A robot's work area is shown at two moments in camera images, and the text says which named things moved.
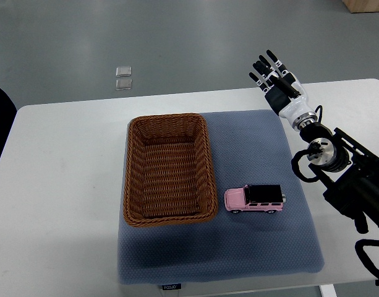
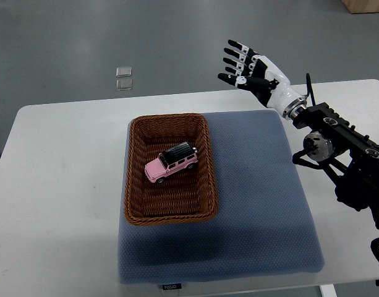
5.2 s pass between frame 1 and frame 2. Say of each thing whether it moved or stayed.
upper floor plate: stayed
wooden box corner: stayed
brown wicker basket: stayed
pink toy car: moved
